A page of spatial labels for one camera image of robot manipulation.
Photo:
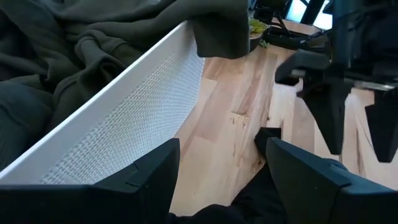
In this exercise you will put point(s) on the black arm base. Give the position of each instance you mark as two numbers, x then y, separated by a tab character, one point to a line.
286	39

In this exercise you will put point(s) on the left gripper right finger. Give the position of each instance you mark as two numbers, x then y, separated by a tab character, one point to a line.
311	193

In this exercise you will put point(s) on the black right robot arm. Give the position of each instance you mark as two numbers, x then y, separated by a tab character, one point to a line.
357	25

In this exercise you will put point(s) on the dark teal ribbed garment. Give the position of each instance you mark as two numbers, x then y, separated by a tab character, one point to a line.
18	124

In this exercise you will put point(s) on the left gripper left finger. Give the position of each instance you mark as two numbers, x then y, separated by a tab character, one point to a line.
124	199

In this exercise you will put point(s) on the bowl with green contents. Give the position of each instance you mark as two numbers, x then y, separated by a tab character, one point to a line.
256	26

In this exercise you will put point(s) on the dark grey garment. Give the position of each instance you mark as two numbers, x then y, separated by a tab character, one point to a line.
93	31

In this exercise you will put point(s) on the white woven plastic laundry basket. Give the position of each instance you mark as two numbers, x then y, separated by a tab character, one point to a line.
124	124

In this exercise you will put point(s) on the thick black frame post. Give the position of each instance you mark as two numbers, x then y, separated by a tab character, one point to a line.
311	9

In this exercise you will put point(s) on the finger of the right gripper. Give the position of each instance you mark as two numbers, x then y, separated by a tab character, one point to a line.
331	109
385	130

